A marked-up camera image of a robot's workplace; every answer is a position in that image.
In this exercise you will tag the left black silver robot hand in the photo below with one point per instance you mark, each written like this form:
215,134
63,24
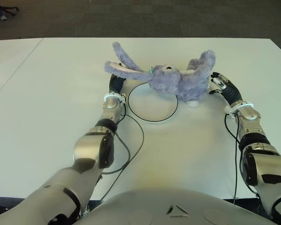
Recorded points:
114,84

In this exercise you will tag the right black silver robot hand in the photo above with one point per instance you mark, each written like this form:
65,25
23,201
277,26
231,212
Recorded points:
231,93

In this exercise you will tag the purple plush rabbit doll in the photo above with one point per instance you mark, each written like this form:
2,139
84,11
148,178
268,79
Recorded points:
166,80

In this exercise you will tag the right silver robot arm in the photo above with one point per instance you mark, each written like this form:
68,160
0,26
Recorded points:
267,166

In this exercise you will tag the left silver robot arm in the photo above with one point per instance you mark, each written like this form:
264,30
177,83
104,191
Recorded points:
86,147

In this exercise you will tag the white plate black rim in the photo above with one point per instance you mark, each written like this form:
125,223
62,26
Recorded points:
152,107

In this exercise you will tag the silver robot torso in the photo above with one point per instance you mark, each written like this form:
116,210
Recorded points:
173,206

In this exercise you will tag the black office chair base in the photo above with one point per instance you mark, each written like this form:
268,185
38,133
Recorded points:
11,9

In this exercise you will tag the white sneaker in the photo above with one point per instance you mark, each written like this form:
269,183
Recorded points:
3,18

